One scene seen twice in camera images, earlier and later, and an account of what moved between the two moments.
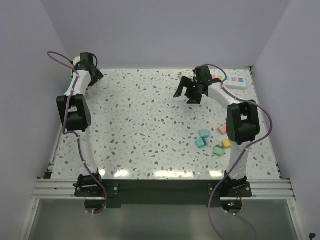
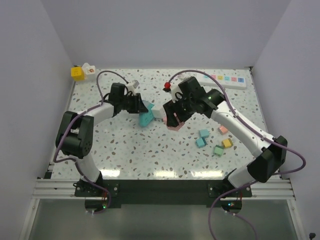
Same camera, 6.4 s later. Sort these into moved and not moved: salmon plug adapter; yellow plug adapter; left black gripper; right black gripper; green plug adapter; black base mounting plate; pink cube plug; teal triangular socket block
Moved: pink cube plug; teal triangular socket block; left black gripper; right black gripper
Not moved: salmon plug adapter; yellow plug adapter; black base mounting plate; green plug adapter
